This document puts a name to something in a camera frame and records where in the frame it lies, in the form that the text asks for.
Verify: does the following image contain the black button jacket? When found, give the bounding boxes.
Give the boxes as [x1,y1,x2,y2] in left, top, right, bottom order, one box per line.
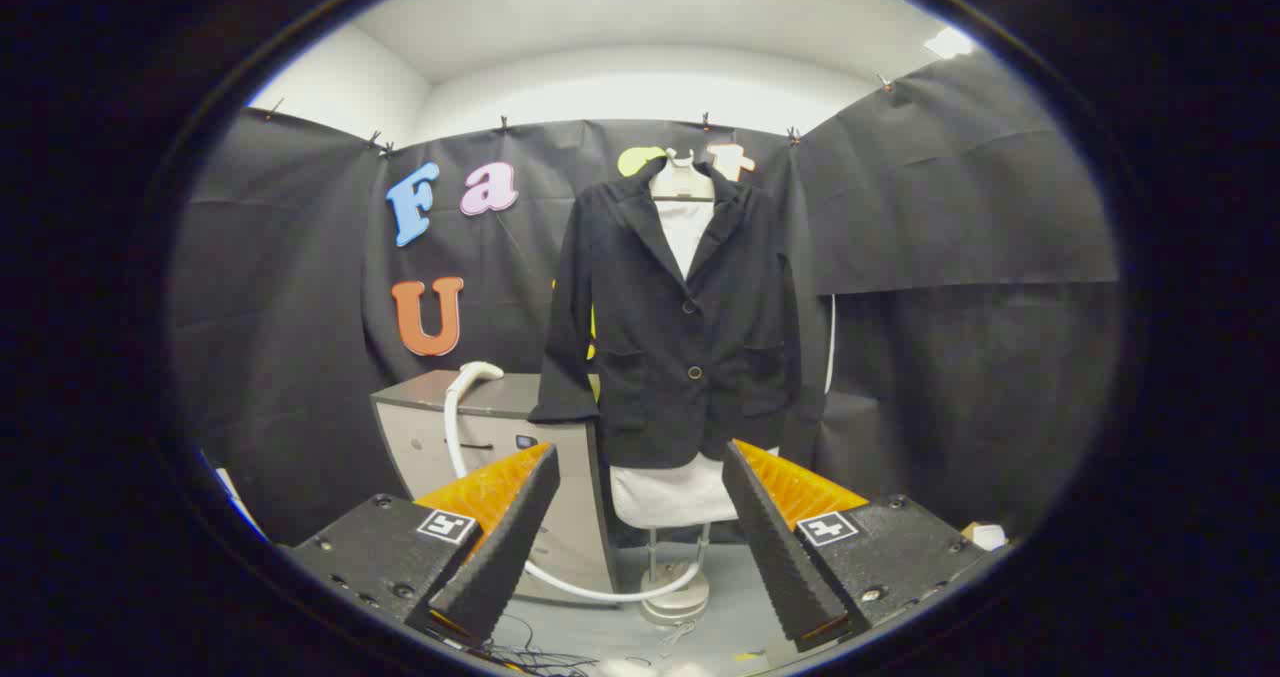
[528,157,803,470]

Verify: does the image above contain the black floor cables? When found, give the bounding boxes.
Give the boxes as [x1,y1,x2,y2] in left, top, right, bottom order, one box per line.
[440,612,601,676]

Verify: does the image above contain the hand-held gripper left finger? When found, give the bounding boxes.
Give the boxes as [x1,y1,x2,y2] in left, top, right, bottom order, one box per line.
[283,442,561,648]

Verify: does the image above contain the white garment steamer with hose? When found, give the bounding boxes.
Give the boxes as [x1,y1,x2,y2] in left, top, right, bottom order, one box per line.
[443,361,706,604]

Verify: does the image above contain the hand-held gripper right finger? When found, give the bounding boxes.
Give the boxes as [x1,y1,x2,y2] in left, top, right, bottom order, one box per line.
[722,439,1006,655]

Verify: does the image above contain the white mannequin torso with stand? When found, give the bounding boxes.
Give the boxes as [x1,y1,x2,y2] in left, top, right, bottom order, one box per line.
[610,147,781,626]

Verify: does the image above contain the black backdrop cloth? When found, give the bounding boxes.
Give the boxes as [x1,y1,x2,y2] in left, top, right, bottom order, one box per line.
[170,52,1121,548]

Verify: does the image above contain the grey drawer cabinet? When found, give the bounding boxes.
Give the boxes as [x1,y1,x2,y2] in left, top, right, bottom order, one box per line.
[370,370,621,608]

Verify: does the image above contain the ceiling light panel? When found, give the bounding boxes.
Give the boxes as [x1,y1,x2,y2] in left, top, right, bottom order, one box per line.
[922,27,976,60]

